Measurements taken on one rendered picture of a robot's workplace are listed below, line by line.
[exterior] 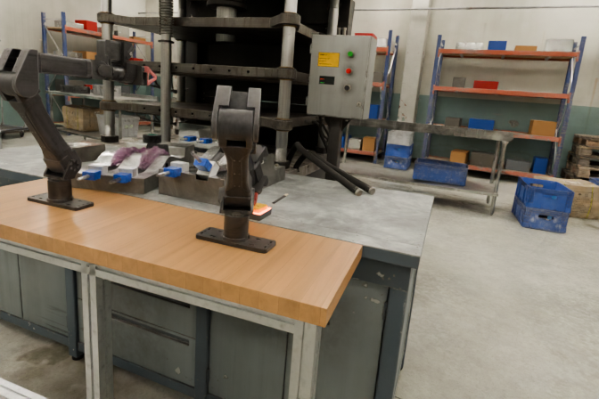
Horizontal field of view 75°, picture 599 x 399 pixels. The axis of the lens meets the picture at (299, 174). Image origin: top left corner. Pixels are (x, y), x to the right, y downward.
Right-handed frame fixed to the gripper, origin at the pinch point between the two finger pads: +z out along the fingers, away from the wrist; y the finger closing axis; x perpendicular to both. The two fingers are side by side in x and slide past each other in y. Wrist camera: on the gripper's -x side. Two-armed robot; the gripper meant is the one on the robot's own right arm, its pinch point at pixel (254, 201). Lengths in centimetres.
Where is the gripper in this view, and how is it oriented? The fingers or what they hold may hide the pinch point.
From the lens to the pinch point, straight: 120.4
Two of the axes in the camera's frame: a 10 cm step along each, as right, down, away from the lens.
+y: -9.2, -1.7, 3.4
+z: 1.2, 7.2, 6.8
